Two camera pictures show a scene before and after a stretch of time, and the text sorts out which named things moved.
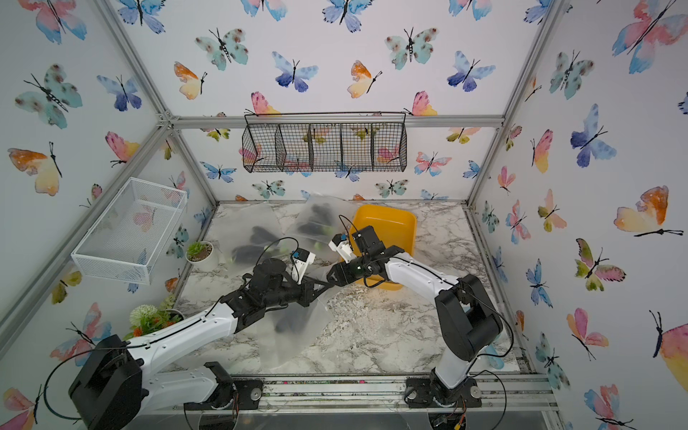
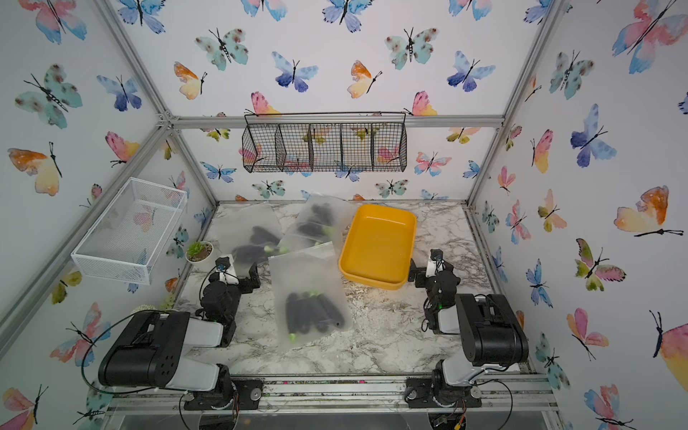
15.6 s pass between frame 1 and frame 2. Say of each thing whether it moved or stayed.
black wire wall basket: stayed
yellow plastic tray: stayed
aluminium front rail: stayed
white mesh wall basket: stayed
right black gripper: moved
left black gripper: moved
